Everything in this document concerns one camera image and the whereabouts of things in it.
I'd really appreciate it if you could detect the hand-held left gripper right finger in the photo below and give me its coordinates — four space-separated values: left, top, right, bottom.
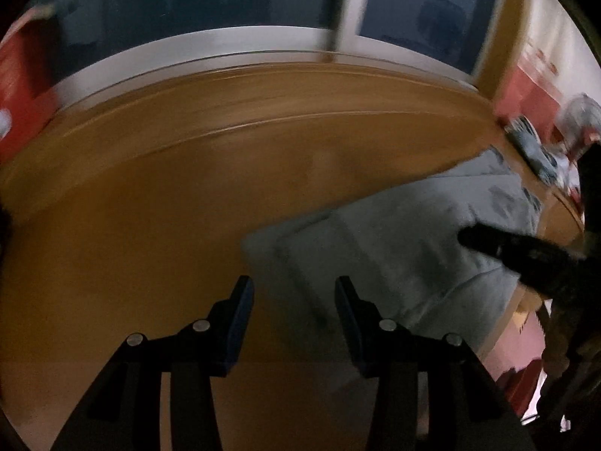
334 275 538 451

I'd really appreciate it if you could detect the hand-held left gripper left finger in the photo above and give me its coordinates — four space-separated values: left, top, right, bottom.
49 275 255 451

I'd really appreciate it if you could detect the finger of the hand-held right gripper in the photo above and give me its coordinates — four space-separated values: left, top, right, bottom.
458 224 586 293

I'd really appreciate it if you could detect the grey sweater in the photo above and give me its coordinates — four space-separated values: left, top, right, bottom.
242 148 545 393

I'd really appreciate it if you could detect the person's right forearm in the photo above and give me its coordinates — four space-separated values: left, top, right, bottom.
535 298 601 433

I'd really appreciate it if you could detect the printed cloth pile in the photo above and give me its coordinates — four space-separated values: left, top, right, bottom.
545 145 583 198

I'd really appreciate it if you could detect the rolled blue-grey cloth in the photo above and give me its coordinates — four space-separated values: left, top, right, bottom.
512 127 559 184

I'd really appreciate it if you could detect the pink foam floor mat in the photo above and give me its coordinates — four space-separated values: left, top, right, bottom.
483 310 550 419

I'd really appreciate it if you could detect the white electric fan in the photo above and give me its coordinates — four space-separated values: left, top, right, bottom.
559 94 601 151

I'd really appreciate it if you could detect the red box with round label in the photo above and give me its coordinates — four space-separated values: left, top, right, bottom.
0 5 62 165

